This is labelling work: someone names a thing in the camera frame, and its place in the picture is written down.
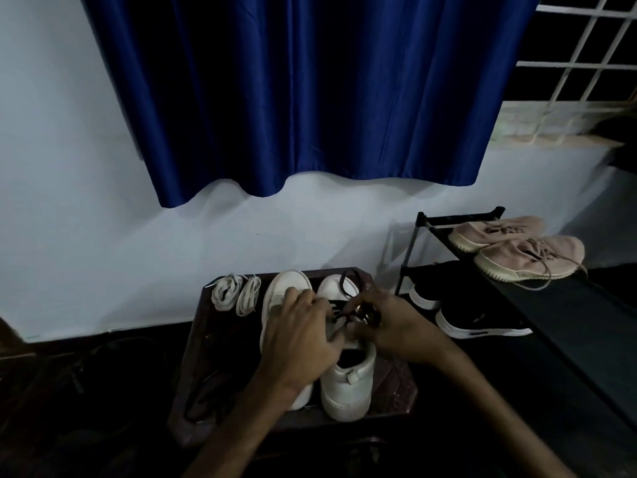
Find person's left hand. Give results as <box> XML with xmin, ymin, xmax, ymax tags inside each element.
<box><xmin>257</xmin><ymin>287</ymin><xmax>345</xmax><ymax>395</ymax></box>

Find person's right hand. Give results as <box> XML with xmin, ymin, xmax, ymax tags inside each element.
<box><xmin>342</xmin><ymin>288</ymin><xmax>460</xmax><ymax>370</ymax></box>

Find black shoelace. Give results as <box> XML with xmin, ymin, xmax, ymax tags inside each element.
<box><xmin>324</xmin><ymin>269</ymin><xmax>382</xmax><ymax>340</ymax></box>
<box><xmin>182</xmin><ymin>366</ymin><xmax>226</xmax><ymax>425</ymax></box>

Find white shoelace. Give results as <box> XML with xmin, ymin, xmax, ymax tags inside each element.
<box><xmin>234</xmin><ymin>275</ymin><xmax>263</xmax><ymax>317</ymax></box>
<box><xmin>210</xmin><ymin>273</ymin><xmax>246</xmax><ymax>311</ymax></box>

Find person's left forearm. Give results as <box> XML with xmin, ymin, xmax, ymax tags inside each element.
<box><xmin>182</xmin><ymin>372</ymin><xmax>301</xmax><ymax>478</ymax></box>

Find person's right forearm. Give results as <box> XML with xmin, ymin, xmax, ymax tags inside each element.
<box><xmin>435</xmin><ymin>343</ymin><xmax>579</xmax><ymax>478</ymax></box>

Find black sneaker white sole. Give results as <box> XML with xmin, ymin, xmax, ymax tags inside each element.
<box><xmin>435</xmin><ymin>307</ymin><xmax>534</xmax><ymax>341</ymax></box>
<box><xmin>407</xmin><ymin>282</ymin><xmax>443</xmax><ymax>311</ymax></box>

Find dark brown plastic stool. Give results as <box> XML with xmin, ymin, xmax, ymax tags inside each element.
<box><xmin>167</xmin><ymin>267</ymin><xmax>420</xmax><ymax>447</ymax></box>

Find pink sneaker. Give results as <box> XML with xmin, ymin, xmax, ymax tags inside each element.
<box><xmin>473</xmin><ymin>235</ymin><xmax>588</xmax><ymax>291</ymax></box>
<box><xmin>447</xmin><ymin>215</ymin><xmax>546</xmax><ymax>254</ymax></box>

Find black shoe rack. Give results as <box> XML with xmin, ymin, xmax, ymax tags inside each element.
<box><xmin>394</xmin><ymin>206</ymin><xmax>637</xmax><ymax>436</ymax></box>

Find blue curtain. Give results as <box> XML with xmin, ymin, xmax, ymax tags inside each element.
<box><xmin>79</xmin><ymin>0</ymin><xmax>542</xmax><ymax>209</ymax></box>

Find white window grille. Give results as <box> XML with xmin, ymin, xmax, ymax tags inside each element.
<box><xmin>489</xmin><ymin>0</ymin><xmax>637</xmax><ymax>146</ymax></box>

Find brown wooden door frame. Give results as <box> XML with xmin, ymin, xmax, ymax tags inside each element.
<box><xmin>0</xmin><ymin>315</ymin><xmax>38</xmax><ymax>366</ymax></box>

